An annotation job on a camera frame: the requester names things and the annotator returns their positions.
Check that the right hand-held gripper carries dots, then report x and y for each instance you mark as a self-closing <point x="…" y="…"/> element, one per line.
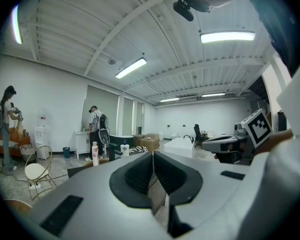
<point x="220" y="142"/>

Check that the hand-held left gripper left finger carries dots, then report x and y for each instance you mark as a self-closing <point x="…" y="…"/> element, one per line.
<point x="133" y="184"/>

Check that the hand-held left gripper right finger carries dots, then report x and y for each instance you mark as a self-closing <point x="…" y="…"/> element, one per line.
<point x="180" y="181"/>

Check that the person's right forearm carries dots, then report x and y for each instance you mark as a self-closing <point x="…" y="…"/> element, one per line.
<point x="277" y="140"/>

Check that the black office chair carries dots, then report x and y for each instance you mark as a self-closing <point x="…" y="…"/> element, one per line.
<point x="197" y="134"/>

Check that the brown cardboard piece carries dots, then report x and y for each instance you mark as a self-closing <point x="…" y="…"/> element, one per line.
<point x="158" y="194"/>

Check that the black bathtub faucet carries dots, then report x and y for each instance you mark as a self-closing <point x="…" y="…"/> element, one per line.
<point x="188" y="137"/>

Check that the white bathtub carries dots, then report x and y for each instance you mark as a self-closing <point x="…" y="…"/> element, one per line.
<point x="178" y="147"/>

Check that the striped cloth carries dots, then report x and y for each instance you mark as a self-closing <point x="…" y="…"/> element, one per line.
<point x="138" y="149"/>

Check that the white pump bottle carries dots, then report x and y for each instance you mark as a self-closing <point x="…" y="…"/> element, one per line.
<point x="124" y="149"/>

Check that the cardboard box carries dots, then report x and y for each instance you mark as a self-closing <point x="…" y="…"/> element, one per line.
<point x="151" y="142"/>
<point x="138" y="140"/>

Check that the black bathtub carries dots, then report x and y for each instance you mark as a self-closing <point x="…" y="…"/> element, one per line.
<point x="122" y="140"/>

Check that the pink bottle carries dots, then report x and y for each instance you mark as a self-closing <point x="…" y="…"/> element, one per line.
<point x="95" y="155"/>

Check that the long ceiling light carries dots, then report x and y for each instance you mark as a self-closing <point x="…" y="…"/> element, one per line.
<point x="169" y="99"/>
<point x="227" y="36"/>
<point x="17" y="24"/>
<point x="213" y="95"/>
<point x="131" y="67"/>

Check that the black standing fan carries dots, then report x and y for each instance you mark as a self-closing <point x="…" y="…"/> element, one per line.
<point x="104" y="137"/>

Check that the white vanity cabinet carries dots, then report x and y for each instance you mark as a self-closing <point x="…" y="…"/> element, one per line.
<point x="82" y="142"/>

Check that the teal waste bin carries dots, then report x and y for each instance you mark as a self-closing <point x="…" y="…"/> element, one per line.
<point x="66" y="152"/>

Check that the grey roller blind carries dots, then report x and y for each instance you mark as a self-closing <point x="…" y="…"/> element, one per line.
<point x="101" y="104"/>

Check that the white power strip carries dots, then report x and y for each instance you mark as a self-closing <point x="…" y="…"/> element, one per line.
<point x="35" y="186"/>

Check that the white water dispenser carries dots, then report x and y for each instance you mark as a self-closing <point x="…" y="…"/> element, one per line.
<point x="42" y="139"/>

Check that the white woven basket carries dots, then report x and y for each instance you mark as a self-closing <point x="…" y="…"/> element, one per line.
<point x="27" y="152"/>

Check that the orange sofa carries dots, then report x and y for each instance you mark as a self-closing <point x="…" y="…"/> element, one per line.
<point x="17" y="144"/>

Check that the round ceiling sensor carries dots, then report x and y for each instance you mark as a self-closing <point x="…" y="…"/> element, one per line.
<point x="111" y="61"/>

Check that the black head-worn camera rig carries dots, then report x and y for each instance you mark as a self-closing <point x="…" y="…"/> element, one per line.
<point x="185" y="7"/>

